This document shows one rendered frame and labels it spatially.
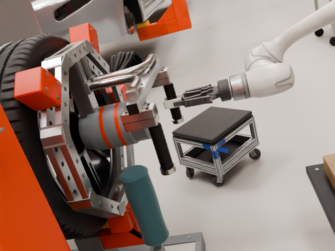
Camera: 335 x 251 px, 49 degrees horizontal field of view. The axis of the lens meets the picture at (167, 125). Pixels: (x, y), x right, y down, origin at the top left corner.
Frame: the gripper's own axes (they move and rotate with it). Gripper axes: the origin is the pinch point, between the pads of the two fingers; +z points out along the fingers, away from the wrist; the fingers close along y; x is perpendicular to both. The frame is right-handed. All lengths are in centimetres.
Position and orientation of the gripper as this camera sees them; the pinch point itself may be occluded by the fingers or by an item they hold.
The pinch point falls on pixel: (173, 101)
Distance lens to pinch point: 130.1
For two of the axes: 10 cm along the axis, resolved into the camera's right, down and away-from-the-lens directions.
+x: -2.7, -8.8, -3.8
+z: -9.6, 2.0, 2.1
